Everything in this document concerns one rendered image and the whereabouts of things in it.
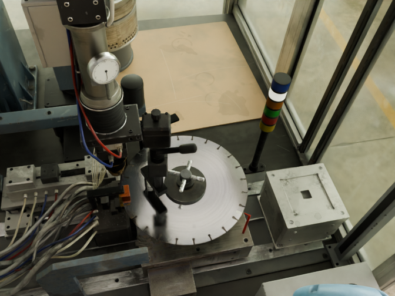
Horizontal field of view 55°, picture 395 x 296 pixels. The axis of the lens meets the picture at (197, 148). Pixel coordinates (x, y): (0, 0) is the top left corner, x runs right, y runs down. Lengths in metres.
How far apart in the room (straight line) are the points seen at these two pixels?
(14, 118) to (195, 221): 0.53
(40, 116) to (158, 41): 0.80
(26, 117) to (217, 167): 0.51
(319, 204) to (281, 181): 0.12
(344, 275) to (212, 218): 0.35
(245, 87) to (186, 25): 0.46
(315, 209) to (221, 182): 0.27
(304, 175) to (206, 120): 0.44
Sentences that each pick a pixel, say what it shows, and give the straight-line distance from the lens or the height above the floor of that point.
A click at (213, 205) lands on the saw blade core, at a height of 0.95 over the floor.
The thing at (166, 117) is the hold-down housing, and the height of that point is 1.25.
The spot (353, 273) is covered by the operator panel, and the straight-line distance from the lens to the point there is 1.05.
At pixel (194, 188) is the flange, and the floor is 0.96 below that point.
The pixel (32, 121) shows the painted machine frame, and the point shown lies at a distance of 1.06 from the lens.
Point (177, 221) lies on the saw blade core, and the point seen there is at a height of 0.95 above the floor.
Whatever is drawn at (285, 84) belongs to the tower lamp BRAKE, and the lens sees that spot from 0.98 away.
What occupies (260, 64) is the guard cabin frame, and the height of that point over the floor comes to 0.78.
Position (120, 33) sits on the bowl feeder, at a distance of 1.41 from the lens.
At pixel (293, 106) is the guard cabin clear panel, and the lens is 1.40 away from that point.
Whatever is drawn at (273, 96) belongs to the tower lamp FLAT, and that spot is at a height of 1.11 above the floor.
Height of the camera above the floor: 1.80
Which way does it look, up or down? 53 degrees down
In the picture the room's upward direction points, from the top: 6 degrees clockwise
